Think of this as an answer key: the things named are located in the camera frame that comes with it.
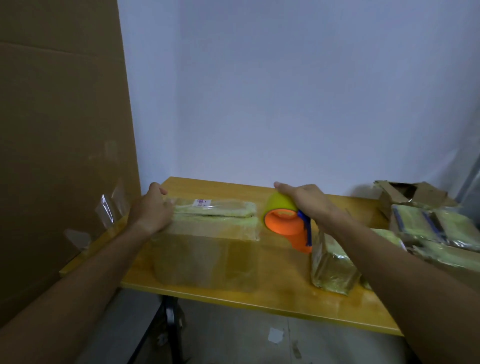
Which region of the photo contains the yellow wooden table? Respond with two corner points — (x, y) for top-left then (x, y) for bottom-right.
(59, 176), (480, 337)

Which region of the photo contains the black metal table leg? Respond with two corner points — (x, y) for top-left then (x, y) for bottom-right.
(127, 295), (187, 364)

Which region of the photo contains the orange dispenser with yellow tape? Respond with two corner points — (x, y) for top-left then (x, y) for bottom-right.
(262, 191), (314, 255)

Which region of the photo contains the taped box with blue stripe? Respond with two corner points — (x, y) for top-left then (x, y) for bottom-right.
(389, 203), (448, 245)

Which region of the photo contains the row of cardboard boxes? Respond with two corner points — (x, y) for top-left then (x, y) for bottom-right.
(373, 179), (461, 221)

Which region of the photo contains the person's left hand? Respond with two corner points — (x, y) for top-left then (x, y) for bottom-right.
(129, 182), (176, 238)

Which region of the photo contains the small box with 031 label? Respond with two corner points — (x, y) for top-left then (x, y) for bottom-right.
(359, 227), (408, 292)

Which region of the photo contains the large pink label cardboard box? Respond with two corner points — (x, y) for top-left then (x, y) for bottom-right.
(149, 197), (262, 294)

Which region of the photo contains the person's left forearm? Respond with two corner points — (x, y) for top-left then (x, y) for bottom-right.
(0, 220), (157, 364)

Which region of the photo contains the large brown cardboard sheet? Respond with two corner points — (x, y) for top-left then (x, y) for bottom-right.
(0, 0), (143, 328)

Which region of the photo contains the person's right hand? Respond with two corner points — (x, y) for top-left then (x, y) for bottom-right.
(273, 181), (352, 234)

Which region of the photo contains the taped box with label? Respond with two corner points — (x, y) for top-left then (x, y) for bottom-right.
(308, 227), (363, 298)

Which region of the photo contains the person's right forearm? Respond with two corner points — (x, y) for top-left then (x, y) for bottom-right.
(317, 212), (480, 364)

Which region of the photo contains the white paper scrap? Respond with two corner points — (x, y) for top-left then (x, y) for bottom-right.
(267, 326), (286, 346)

